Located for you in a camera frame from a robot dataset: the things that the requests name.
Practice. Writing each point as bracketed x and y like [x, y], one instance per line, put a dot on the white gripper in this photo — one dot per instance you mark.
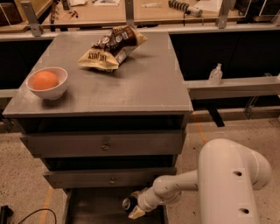
[143, 199]

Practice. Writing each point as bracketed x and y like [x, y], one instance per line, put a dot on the blue pepsi can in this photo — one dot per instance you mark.
[129, 203]

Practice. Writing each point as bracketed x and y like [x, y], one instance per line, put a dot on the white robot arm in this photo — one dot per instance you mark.
[228, 174]

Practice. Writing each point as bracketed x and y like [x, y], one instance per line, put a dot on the grey middle drawer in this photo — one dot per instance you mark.
[105, 178]

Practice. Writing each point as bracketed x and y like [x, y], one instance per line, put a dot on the open grey bottom drawer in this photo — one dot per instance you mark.
[104, 205]

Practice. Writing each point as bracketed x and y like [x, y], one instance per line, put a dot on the grey top drawer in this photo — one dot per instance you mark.
[104, 144]

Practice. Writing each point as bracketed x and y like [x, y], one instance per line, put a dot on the grey drawer cabinet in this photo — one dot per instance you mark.
[146, 93]

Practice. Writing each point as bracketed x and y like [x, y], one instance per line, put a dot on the black plug on floor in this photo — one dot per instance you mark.
[5, 214]

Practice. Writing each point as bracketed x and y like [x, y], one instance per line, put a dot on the clear sanitizer pump bottle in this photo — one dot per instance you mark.
[215, 75]

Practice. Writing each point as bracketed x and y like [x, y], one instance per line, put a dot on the white ceramic bowl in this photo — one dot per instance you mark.
[51, 93]

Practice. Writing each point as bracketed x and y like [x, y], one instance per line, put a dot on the orange fruit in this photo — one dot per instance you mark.
[45, 80]

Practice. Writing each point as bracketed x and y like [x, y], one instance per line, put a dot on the brown and cream chip bag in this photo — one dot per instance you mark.
[110, 51]

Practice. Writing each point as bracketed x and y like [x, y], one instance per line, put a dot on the wooden workbench with rail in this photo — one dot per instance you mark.
[45, 17]

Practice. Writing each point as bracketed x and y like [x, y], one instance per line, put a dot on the black ribbed tool handle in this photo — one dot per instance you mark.
[185, 7]

